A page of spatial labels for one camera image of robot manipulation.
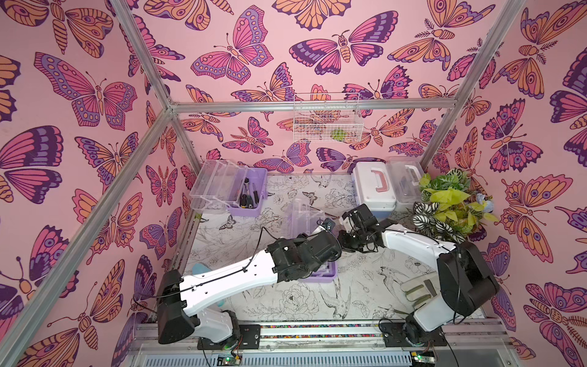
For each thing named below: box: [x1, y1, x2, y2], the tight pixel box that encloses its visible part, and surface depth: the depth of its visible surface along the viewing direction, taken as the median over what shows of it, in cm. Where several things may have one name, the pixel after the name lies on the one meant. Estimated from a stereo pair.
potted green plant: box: [412, 168, 500, 244], surface depth 79 cm
